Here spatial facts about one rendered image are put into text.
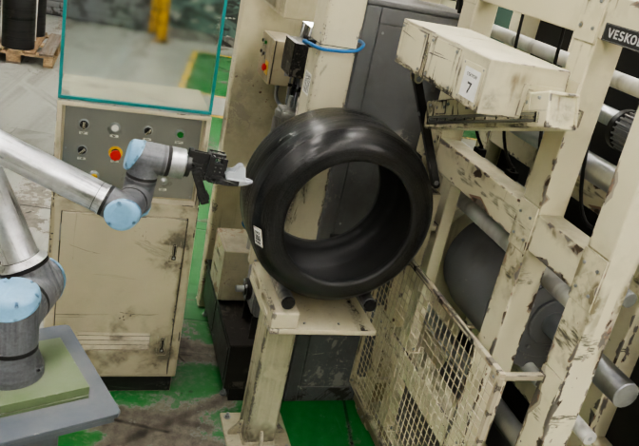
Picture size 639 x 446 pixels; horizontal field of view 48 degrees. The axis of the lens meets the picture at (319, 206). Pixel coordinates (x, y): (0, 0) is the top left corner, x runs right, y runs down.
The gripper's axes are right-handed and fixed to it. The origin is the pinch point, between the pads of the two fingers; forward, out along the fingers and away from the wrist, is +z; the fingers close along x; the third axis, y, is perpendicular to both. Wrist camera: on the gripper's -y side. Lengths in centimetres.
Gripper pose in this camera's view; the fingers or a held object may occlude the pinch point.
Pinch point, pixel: (248, 183)
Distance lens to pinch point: 218.9
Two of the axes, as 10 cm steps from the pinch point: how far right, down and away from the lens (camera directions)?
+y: 2.9, -9.0, -3.2
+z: 9.2, 1.7, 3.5
